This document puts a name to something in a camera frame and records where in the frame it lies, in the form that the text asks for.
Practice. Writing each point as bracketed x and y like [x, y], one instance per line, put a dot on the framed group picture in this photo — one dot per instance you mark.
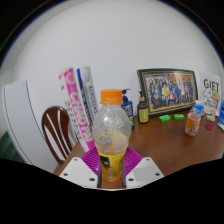
[168, 91]

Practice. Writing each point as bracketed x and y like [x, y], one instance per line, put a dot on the blue detergent bottle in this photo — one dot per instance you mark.
[221, 116]

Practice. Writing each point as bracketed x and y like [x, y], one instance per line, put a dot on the brown wooden chair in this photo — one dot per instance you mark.
[50, 130]

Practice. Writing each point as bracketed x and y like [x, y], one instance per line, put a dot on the white flat board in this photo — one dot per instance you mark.
[23, 123]

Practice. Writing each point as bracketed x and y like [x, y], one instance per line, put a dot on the dark blue pump bottle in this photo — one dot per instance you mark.
[128, 108]

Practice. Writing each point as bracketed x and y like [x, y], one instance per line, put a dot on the tall pink printed box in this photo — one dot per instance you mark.
[78, 110]

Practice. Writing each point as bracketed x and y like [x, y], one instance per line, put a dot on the orange-capped juice bottle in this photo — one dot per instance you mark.
[111, 133]

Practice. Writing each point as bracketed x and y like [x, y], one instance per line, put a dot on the tall white printed box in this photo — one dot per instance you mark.
[88, 90]

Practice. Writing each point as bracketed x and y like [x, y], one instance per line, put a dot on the white printed gift bag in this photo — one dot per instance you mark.
[210, 88]

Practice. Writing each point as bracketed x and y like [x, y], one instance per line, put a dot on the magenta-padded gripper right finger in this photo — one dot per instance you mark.
[143, 171]

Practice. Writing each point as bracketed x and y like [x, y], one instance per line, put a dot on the pink mug with yellow fruit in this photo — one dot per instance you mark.
[192, 125]

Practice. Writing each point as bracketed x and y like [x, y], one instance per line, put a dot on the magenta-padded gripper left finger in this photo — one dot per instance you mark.
[78, 171]

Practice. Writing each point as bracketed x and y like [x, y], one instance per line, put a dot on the dark bottle with yellow label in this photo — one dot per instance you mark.
[143, 111]

